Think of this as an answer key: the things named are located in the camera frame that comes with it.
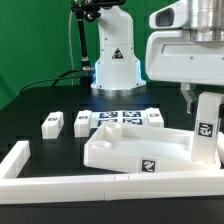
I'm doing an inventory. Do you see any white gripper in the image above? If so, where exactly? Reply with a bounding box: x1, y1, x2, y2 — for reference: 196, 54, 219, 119
145, 30, 224, 118

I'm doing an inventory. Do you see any white desk top tray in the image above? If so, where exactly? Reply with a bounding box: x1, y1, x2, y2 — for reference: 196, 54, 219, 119
84, 122, 221, 173

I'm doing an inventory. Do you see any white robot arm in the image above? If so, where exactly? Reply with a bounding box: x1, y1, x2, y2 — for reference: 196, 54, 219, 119
92, 0, 224, 112

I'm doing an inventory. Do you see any marker sheet black white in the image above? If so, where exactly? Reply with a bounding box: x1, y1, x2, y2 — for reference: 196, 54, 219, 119
91, 110, 148, 128

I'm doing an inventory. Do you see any white U-shaped fence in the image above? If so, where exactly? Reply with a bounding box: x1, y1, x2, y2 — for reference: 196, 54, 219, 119
0, 141, 224, 204

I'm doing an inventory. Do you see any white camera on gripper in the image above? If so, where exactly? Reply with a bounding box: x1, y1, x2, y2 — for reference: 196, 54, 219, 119
149, 0, 189, 29

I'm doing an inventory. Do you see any black cable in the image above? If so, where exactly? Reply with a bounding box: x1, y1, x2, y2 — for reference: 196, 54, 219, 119
19, 68, 96, 95

